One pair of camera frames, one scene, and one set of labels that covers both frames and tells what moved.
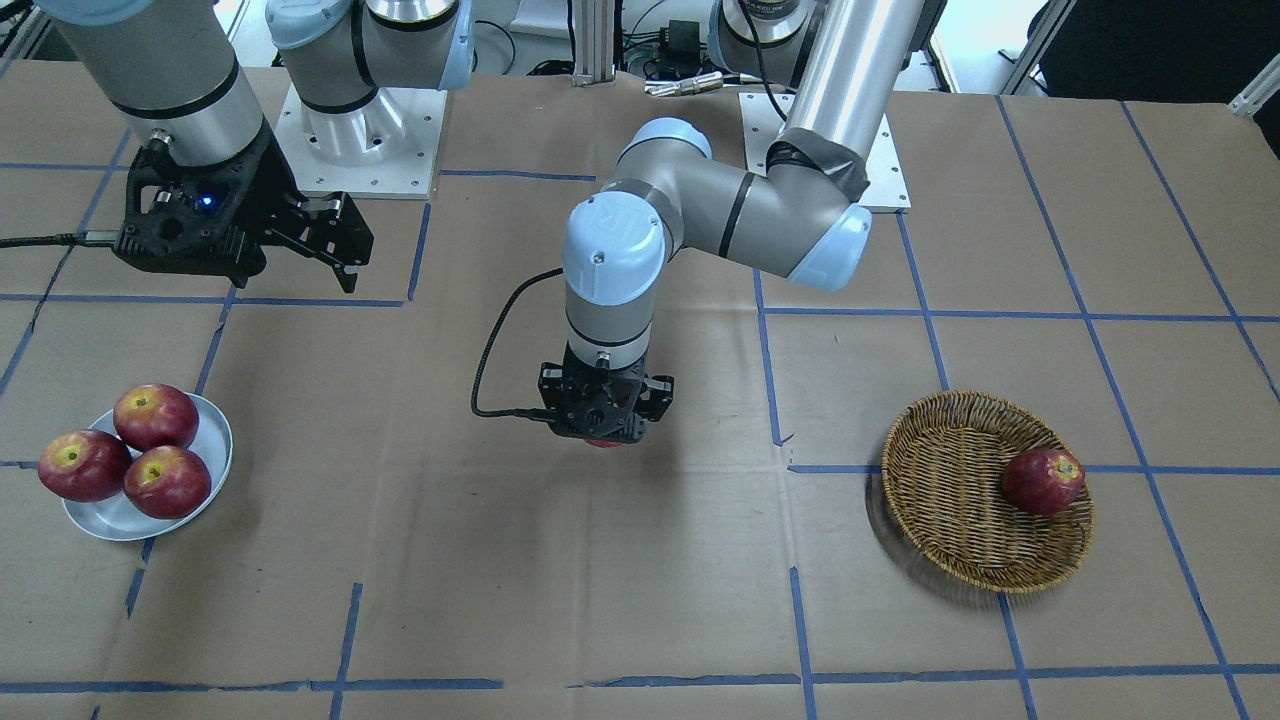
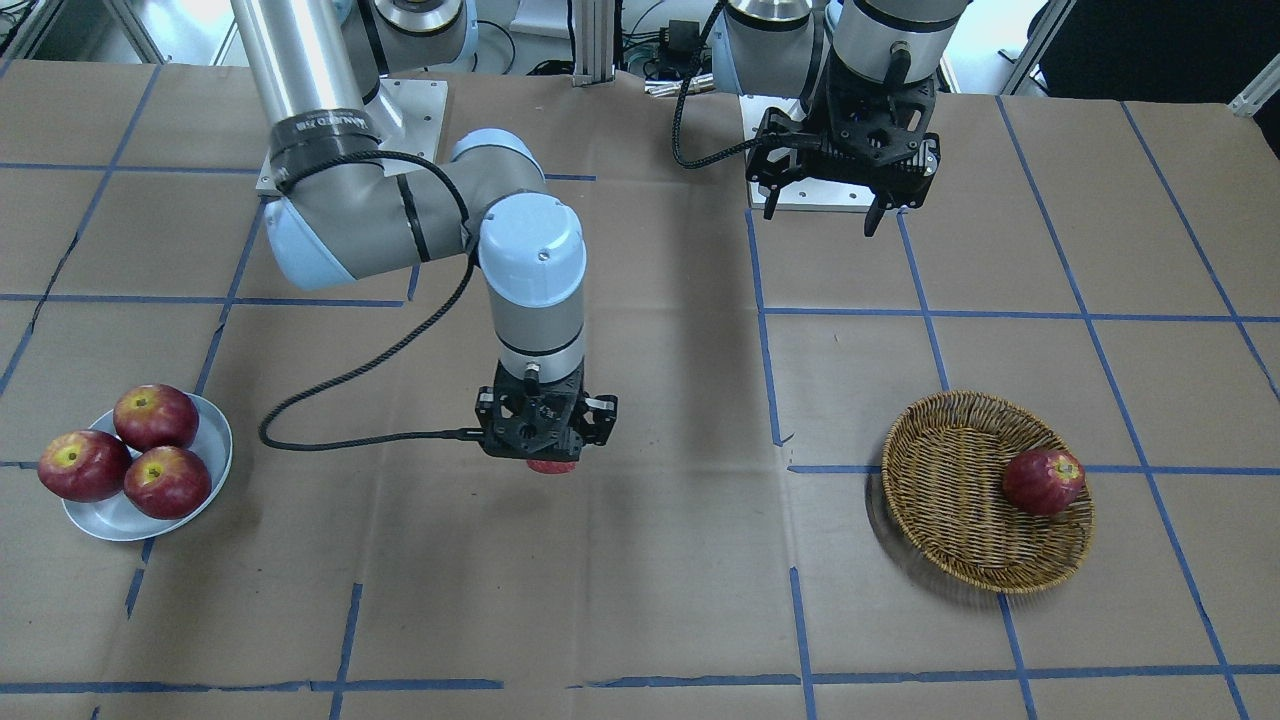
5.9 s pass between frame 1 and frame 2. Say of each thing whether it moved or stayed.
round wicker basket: stayed
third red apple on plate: stayed
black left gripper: moved
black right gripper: moved
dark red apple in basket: stayed
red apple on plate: stayed
